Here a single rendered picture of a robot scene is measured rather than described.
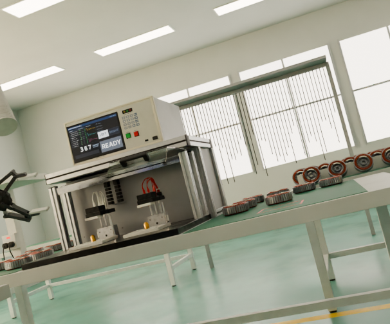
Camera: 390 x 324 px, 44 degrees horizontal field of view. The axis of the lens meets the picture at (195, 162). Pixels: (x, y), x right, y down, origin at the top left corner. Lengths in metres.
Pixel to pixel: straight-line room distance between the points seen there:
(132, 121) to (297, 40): 6.54
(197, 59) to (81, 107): 2.40
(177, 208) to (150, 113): 0.44
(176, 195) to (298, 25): 6.60
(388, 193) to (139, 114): 1.07
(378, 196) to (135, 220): 1.13
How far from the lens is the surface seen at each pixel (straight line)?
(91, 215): 2.10
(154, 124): 2.06
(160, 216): 2.05
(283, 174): 8.24
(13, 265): 2.17
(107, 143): 2.14
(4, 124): 3.24
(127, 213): 2.25
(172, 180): 2.16
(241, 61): 8.50
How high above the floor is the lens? 0.87
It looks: 4 degrees up
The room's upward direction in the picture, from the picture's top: 14 degrees counter-clockwise
